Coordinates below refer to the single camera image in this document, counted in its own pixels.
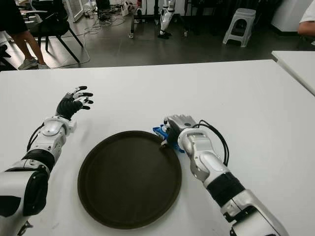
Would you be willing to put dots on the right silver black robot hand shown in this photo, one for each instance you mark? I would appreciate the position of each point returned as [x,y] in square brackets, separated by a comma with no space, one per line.
[183,123]

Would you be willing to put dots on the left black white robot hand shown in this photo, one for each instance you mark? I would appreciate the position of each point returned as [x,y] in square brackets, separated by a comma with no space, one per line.
[67,107]

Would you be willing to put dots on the blue Oreo packet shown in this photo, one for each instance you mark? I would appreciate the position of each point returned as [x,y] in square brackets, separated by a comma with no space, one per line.
[157,130]

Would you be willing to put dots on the dark brown round tray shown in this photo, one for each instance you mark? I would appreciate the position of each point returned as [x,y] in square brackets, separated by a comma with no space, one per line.
[130,182]

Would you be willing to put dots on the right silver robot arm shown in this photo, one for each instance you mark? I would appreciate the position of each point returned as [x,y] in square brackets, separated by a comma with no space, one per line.
[211,167]

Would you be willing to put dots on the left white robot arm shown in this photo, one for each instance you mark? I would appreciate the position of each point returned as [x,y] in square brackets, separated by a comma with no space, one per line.
[50,131]

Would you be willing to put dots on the black chair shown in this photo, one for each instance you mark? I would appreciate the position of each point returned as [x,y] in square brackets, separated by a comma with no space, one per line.
[54,27]

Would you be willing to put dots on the white framed glass panel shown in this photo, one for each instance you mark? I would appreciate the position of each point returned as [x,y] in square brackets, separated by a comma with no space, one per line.
[77,8]

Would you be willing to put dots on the standing person in black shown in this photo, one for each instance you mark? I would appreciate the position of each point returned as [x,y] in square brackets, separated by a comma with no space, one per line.
[14,14]

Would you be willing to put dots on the white humanoid robot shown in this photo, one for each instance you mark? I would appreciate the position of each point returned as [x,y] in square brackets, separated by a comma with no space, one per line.
[164,18]

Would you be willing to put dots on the white bag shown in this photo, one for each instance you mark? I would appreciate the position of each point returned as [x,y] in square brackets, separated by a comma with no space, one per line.
[124,9]

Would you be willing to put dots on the white plastic stool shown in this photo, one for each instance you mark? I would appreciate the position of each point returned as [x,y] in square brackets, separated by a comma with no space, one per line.
[243,12]

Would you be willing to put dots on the white side table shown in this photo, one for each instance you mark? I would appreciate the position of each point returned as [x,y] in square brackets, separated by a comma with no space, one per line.
[297,64]

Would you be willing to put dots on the white cabinet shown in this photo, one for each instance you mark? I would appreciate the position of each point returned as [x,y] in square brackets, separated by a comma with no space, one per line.
[288,14]

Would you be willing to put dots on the person in white shirt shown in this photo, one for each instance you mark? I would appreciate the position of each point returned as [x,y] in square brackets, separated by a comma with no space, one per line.
[307,22]

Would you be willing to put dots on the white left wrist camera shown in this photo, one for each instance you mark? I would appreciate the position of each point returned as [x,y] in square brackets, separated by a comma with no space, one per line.
[72,126]

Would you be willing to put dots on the black wheeled frame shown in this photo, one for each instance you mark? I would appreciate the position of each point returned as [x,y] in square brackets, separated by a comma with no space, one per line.
[132,19]

